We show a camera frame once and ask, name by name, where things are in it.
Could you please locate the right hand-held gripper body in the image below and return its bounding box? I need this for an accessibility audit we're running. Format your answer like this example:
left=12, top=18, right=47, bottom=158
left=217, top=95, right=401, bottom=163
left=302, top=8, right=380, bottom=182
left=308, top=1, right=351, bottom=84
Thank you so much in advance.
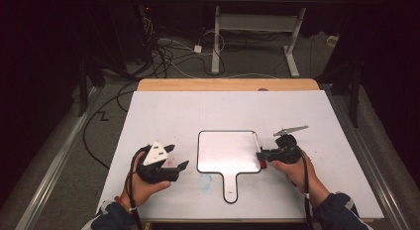
left=272, top=124, right=310, bottom=165

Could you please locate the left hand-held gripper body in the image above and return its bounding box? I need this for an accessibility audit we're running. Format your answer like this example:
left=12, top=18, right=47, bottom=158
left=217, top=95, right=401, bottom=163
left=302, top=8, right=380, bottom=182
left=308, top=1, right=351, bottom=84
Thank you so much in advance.
left=135, top=140, right=181, bottom=184

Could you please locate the white paddle whiteboard black edge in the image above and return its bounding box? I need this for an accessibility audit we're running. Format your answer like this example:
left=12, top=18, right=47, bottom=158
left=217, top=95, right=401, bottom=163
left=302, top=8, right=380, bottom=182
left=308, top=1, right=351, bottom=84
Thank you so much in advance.
left=196, top=130, right=263, bottom=204

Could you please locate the person's left hand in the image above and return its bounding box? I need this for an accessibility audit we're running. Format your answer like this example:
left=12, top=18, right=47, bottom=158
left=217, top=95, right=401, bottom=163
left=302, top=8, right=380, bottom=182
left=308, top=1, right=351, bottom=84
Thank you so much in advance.
left=120, top=150, right=172, bottom=211

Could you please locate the person's right hand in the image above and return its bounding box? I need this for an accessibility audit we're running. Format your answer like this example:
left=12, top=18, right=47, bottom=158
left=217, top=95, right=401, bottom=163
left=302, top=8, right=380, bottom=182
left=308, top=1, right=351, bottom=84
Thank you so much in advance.
left=271, top=151, right=319, bottom=195

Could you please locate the white table cover sheet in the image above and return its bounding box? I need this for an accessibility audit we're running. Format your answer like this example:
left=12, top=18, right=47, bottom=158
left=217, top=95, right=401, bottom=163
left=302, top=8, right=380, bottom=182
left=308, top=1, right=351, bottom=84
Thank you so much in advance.
left=97, top=89, right=385, bottom=222

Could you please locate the white-framed desk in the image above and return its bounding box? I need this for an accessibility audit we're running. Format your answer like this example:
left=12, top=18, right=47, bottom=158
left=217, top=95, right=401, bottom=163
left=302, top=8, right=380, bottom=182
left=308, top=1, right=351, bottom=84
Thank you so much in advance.
left=197, top=0, right=352, bottom=78

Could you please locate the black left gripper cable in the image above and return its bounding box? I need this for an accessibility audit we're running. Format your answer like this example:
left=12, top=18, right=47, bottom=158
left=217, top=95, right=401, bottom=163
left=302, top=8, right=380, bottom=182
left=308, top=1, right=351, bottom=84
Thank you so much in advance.
left=125, top=144, right=144, bottom=230

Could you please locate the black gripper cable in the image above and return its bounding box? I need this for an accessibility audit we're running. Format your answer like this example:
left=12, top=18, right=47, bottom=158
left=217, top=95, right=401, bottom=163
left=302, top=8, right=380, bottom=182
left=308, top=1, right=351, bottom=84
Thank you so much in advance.
left=295, top=145, right=315, bottom=230
left=125, top=144, right=144, bottom=230

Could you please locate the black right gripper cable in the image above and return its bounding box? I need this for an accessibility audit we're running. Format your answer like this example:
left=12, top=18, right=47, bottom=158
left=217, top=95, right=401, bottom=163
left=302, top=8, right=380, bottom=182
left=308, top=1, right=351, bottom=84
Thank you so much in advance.
left=295, top=145, right=315, bottom=230

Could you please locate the long black floor cable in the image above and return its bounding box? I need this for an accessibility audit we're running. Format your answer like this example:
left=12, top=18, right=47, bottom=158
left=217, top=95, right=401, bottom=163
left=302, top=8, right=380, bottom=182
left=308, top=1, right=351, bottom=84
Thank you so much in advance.
left=81, top=80, right=140, bottom=171

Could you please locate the metal floor rail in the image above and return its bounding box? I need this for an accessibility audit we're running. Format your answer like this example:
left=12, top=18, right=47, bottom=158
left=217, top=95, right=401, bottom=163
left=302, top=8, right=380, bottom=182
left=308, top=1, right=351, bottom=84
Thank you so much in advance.
left=325, top=90, right=412, bottom=230
left=14, top=85, right=102, bottom=230

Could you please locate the tangle of floor cables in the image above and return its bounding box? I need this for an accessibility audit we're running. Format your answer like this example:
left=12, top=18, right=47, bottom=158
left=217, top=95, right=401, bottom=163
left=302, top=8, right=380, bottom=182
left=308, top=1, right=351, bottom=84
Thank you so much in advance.
left=140, top=15, right=229, bottom=79

